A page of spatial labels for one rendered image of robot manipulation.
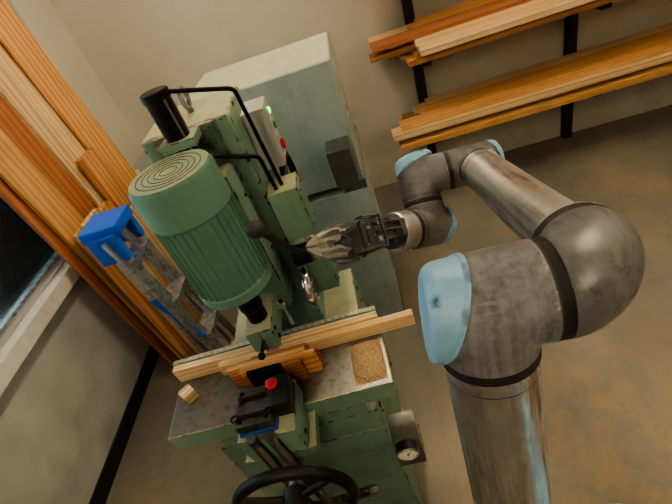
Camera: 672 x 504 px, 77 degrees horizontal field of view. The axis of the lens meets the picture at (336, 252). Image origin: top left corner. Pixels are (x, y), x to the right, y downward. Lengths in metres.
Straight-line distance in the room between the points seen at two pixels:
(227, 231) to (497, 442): 0.60
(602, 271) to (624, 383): 1.69
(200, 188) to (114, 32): 2.57
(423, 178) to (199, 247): 0.51
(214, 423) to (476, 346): 0.86
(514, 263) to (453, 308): 0.08
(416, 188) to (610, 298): 0.58
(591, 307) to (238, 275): 0.66
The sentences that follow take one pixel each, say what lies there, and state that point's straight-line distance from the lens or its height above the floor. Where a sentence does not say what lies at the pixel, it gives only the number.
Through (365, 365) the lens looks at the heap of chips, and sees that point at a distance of 1.08.
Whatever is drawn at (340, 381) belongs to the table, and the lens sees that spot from 1.10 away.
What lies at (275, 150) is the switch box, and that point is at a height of 1.37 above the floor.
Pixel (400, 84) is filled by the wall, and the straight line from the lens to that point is 3.19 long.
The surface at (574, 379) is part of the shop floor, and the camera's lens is 2.13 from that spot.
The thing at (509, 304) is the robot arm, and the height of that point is 1.44.
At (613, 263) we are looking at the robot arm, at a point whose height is 1.45.
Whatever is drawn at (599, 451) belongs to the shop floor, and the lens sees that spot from 1.99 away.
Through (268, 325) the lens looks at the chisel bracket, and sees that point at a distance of 1.06.
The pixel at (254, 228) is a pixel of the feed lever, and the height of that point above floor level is 1.41.
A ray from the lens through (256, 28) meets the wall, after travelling 3.08.
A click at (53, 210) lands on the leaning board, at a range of 2.36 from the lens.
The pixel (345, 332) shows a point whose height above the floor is 0.94.
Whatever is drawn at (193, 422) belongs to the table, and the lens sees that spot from 1.24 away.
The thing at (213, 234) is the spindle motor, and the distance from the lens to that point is 0.85.
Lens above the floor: 1.78
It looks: 37 degrees down
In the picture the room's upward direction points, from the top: 21 degrees counter-clockwise
